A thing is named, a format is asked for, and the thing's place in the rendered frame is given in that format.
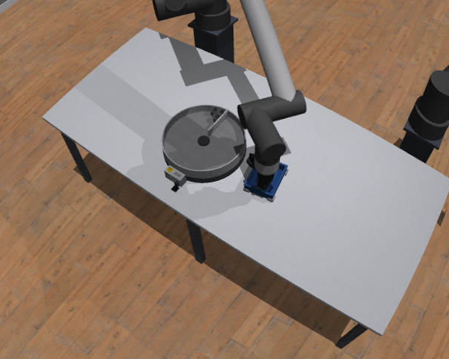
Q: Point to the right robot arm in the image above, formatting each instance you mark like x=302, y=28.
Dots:
x=255, y=116

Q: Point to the blue open tray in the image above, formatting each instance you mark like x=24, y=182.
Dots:
x=251, y=182

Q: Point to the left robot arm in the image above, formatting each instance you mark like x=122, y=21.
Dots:
x=430, y=114

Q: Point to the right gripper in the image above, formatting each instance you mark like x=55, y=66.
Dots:
x=265, y=173

